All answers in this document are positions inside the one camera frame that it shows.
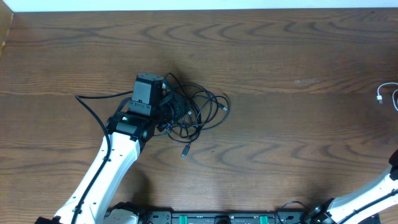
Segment white USB cable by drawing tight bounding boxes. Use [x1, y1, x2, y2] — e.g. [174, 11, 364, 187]
[376, 82, 398, 112]

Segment black USB cable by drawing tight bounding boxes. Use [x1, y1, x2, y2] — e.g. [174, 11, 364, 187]
[155, 72, 231, 159]

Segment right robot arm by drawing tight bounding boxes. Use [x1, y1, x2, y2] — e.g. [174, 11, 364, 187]
[303, 152, 397, 224]

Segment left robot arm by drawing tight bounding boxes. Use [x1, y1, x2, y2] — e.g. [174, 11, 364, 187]
[36, 73, 190, 223]

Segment wooden side panel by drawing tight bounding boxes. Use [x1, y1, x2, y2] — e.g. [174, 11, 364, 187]
[0, 0, 14, 54]

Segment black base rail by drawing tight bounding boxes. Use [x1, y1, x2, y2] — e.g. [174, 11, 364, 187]
[102, 201, 381, 224]

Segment left camera black cable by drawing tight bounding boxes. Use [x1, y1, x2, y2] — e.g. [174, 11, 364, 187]
[70, 90, 134, 224]

